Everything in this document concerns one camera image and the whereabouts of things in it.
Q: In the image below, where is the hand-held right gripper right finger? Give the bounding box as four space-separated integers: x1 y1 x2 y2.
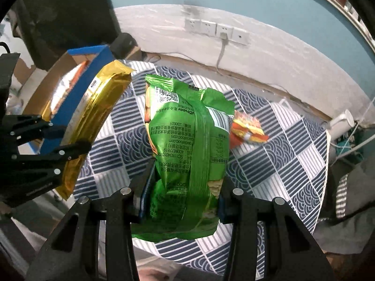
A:
217 178 336 281

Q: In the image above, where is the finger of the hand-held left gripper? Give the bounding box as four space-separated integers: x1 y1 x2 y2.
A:
12 140 93 182
0 114 67 147

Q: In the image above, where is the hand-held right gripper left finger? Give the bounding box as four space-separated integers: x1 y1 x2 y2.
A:
26 160 156 281

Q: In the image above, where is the blue cardboard box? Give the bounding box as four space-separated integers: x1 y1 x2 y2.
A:
12 44 112 156

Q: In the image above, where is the green snack bag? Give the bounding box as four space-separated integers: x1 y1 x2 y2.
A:
131 74 235 242

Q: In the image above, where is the long gold biscuit pack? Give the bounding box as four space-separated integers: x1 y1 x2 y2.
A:
41 60 136 201

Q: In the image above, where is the navy white patterned cloth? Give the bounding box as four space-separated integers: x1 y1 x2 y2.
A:
73 60 329 279

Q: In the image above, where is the small orange yellow sachet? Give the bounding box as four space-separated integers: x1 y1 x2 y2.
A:
229 110 269 150

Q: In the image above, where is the black hanging cloth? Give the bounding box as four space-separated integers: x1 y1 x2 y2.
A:
18 0 121 71

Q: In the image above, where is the black round object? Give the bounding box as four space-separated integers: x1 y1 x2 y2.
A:
110 32 139 59

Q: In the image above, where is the small brown cardboard piece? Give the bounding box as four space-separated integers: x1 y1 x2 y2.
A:
128 45 145 61

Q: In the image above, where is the grey cloth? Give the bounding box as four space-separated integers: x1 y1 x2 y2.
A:
318 156 375 255

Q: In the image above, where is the white plastic appliance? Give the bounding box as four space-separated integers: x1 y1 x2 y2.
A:
327 109 356 137

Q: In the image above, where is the grey plug with cable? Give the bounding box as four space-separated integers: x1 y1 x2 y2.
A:
216 33 229 72

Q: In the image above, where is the thin white cable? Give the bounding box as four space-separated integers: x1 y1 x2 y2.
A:
348 95 375 142

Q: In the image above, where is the white wall socket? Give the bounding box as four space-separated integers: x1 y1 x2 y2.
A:
232 28 250 46
184 18 201 33
200 20 218 36
216 23 234 40

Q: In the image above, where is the wooden wall shelf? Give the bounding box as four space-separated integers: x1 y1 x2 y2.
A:
300 0 375 52

